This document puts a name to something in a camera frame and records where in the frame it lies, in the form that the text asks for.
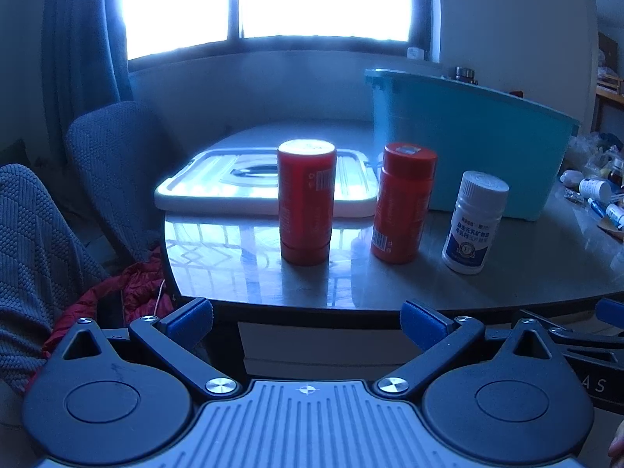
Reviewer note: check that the wooden shelf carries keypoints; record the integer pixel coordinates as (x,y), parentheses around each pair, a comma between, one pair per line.
(609,83)

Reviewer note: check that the small white pill bottle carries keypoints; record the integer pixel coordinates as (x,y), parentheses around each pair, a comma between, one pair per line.
(594,188)

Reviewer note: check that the blue plastic storage box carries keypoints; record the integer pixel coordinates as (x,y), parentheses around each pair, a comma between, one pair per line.
(477,146)

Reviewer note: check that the white medicine bottle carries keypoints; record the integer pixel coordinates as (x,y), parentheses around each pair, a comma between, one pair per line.
(475,224)

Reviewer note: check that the small white windowsill box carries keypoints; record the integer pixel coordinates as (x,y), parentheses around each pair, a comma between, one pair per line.
(415,53)

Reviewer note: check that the white storage box lid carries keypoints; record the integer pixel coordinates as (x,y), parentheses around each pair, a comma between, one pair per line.
(219,190)

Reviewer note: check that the grey marble desk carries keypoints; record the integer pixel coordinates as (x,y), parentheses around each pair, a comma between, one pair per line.
(351,285)

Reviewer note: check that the blue curtain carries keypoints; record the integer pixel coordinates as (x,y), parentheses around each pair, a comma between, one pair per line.
(83,34)

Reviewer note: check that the clear plastic bag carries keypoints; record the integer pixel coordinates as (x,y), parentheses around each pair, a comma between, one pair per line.
(592,153)

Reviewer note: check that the pink jar with metal lid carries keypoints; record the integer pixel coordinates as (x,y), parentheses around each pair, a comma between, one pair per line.
(465,73)

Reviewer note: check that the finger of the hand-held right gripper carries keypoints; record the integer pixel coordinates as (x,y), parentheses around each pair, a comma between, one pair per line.
(585,339)
(612,311)

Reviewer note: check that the red jacket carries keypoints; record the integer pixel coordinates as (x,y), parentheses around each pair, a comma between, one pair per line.
(136,292)

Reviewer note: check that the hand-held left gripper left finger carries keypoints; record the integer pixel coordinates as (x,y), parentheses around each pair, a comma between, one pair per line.
(187,324)

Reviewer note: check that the red bottle with red lid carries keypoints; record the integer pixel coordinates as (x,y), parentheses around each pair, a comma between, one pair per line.
(402,204)

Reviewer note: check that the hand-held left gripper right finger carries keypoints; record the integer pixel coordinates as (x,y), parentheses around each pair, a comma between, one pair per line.
(424,324)

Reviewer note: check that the person's right hand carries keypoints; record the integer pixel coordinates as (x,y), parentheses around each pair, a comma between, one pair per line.
(618,446)

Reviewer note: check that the red cylindrical can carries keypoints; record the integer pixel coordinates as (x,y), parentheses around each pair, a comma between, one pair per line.
(306,204)

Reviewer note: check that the window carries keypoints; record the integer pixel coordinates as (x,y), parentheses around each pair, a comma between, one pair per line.
(321,0)

